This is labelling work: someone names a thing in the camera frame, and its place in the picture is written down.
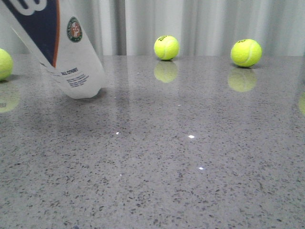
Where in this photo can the white blue tennis ball can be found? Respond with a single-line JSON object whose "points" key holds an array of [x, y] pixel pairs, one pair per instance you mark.
{"points": [[52, 32]]}

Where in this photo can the centre yellow tennis ball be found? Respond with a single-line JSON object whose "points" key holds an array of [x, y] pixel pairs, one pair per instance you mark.
{"points": [[166, 47]]}

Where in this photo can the right yellow tennis ball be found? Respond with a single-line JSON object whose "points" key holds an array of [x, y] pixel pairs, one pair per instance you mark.
{"points": [[246, 53]]}

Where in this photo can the far-left yellow tennis ball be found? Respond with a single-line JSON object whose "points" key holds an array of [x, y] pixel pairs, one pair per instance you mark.
{"points": [[6, 64]]}

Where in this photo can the grey pleated curtain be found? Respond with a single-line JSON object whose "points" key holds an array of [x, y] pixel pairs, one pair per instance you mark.
{"points": [[202, 27]]}

